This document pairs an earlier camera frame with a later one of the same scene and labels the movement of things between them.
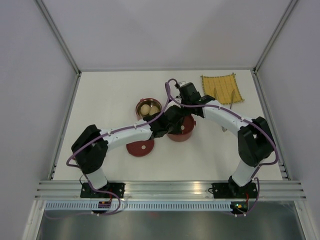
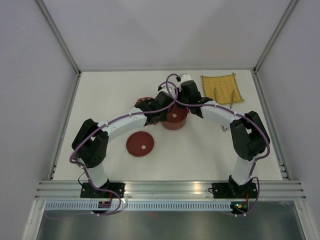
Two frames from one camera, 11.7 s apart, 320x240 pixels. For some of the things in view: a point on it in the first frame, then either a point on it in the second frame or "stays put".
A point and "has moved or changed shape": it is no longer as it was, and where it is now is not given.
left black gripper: [178, 130] -> [165, 118]
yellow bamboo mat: [221, 88] stays put
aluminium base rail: [172, 190] stays put
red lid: [140, 148] stays put
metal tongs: [233, 94] stays put
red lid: [187, 126] has moved or changed shape
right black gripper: [188, 113] stays put
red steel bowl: [182, 137] has moved or changed shape
